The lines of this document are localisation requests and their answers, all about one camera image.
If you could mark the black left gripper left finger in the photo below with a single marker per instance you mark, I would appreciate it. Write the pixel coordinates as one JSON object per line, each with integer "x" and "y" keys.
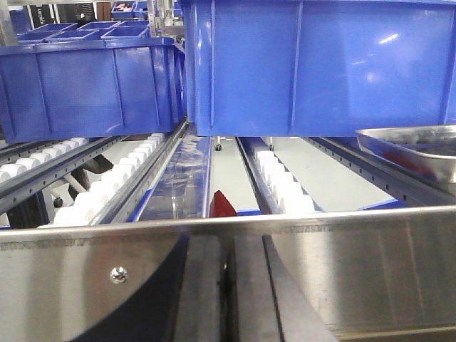
{"x": 179, "y": 302}

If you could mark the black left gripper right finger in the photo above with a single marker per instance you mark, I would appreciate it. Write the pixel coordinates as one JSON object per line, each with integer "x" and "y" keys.
{"x": 266, "y": 304}

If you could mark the silver metal tray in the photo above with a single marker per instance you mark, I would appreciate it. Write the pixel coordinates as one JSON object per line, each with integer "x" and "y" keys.
{"x": 427, "y": 151}

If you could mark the red package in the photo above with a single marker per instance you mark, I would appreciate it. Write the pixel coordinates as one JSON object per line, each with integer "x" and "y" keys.
{"x": 221, "y": 207}

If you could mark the white roller track centre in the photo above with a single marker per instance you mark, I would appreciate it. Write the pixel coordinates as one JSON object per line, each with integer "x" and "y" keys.
{"x": 286, "y": 191}

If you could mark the white roller track left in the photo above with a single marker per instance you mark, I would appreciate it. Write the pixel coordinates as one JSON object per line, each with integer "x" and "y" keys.
{"x": 127, "y": 162}

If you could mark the white roller track far-left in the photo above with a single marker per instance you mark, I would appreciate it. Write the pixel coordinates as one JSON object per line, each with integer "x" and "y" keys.
{"x": 16, "y": 160}

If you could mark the large blue bin left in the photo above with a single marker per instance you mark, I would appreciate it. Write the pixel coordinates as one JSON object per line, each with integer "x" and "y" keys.
{"x": 94, "y": 88}

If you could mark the large blue bin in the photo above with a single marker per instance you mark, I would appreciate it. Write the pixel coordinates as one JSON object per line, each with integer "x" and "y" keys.
{"x": 94, "y": 88}
{"x": 318, "y": 68}

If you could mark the large blue bin right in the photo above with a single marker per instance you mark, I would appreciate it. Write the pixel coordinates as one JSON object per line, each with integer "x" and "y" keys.
{"x": 318, "y": 68}

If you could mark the rail screw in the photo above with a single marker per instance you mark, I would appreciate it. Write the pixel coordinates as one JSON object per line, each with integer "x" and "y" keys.
{"x": 118, "y": 275}

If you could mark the steel shelf front rail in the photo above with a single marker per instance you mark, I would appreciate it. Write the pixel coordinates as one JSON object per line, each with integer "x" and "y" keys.
{"x": 385, "y": 275}

